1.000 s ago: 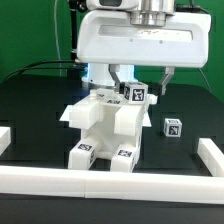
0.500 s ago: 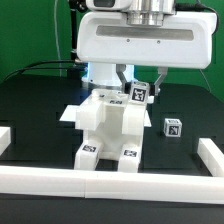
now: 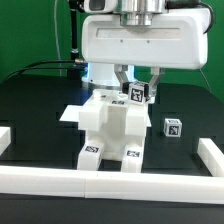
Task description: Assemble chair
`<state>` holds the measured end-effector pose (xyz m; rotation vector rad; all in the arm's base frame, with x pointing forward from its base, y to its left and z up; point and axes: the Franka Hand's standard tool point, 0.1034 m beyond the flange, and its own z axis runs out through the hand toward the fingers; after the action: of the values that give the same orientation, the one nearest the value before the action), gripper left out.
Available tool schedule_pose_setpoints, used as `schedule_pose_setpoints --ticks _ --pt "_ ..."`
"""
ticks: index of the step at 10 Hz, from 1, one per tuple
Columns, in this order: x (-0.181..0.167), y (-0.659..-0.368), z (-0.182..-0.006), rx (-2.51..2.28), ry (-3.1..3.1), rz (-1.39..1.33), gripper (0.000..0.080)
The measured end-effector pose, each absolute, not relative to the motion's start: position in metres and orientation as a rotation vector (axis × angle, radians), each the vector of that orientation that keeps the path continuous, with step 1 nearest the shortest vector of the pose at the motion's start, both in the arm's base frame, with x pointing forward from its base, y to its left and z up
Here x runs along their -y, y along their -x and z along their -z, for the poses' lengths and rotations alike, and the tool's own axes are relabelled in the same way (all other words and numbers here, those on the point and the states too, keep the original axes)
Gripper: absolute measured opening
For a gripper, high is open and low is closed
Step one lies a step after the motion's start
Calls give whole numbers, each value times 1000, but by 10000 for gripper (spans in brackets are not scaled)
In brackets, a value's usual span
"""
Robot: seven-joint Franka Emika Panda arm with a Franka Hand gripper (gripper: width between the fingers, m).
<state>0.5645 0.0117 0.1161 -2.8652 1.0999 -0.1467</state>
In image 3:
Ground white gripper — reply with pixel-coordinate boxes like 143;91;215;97
82;8;209;103

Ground white tagged cube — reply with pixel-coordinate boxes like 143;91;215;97
163;118;182;137
128;81;149;105

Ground white chair back frame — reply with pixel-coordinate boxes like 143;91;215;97
78;89;151;136

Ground white chair seat part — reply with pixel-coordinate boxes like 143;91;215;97
96;98;146;161

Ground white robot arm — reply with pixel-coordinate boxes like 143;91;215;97
82;0;214;103

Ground white U-shaped fence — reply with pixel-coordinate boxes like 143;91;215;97
0;126;224;205

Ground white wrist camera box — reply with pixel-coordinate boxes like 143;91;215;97
84;0;118;13

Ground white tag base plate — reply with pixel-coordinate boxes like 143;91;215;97
60;105;151;127

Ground black camera stand pole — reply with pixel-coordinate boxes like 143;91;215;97
67;0;84;60

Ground white thin cable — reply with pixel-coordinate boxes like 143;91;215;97
53;0;64;78

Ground black cables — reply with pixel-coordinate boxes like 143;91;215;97
0;58;89;84

